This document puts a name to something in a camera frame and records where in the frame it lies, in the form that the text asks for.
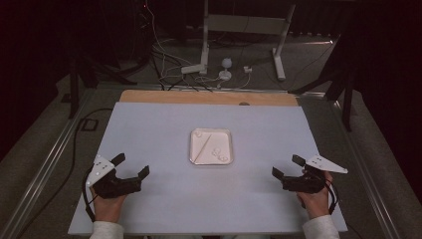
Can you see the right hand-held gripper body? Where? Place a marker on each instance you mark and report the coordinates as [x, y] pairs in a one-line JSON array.
[[307, 183]]

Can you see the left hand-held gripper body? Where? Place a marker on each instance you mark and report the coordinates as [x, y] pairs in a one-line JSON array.
[[116, 186]]

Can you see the square metal tray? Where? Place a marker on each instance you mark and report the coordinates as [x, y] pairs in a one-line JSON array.
[[219, 139]]

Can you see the person's right hand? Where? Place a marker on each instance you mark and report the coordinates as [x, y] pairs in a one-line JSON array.
[[316, 204]]

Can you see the person's left hand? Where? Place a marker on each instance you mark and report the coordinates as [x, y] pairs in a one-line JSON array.
[[107, 209]]

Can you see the pale blue table mat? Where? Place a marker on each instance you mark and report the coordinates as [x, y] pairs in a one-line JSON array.
[[149, 142]]

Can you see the black angled stand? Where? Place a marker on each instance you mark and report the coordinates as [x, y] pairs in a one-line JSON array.
[[346, 106]]

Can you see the black tripod stand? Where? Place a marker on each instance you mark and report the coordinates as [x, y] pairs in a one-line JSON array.
[[73, 93]]

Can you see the white plug adapter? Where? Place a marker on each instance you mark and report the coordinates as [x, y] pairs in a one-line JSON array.
[[247, 69]]

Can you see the white power strip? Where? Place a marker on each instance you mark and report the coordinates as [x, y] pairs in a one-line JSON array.
[[192, 69]]

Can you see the dark curtain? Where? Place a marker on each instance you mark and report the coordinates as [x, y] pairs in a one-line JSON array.
[[391, 83], [26, 66]]

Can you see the white metal stand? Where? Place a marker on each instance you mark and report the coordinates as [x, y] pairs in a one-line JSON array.
[[245, 25]]

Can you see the black square floor frame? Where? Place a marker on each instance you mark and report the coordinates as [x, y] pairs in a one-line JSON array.
[[82, 125]]

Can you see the metal floor rail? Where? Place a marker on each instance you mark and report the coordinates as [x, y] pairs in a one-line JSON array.
[[365, 186], [43, 172]]

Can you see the white round desk camera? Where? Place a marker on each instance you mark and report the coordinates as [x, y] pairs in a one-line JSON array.
[[226, 62]]

